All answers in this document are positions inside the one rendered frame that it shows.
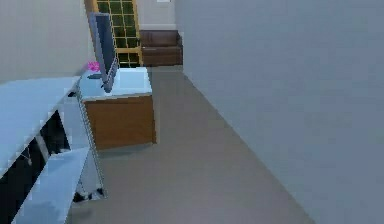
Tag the pink flower object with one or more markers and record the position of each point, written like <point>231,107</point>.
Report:
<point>93,66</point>

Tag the white metal shelf unit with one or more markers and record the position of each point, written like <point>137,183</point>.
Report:
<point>30,110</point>

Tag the flat television set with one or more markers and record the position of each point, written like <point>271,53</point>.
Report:
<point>104,43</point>

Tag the yellow framed glass door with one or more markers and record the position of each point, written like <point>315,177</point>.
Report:
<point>124,30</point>

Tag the brown leather sofa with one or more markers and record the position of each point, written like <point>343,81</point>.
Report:
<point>160,46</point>

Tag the brown cabinet with white top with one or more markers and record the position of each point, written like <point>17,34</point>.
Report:
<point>120,120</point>

